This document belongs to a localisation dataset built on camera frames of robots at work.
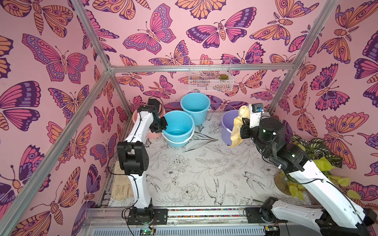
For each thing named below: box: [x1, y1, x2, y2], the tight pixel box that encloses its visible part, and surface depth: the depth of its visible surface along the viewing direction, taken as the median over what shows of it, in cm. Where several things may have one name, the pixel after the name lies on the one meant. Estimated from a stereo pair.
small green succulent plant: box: [218, 73, 229, 80], surface depth 94 cm
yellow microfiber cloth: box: [228, 105, 251, 148], surface depth 66 cm
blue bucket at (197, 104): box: [180, 92, 211, 126], surface depth 107 cm
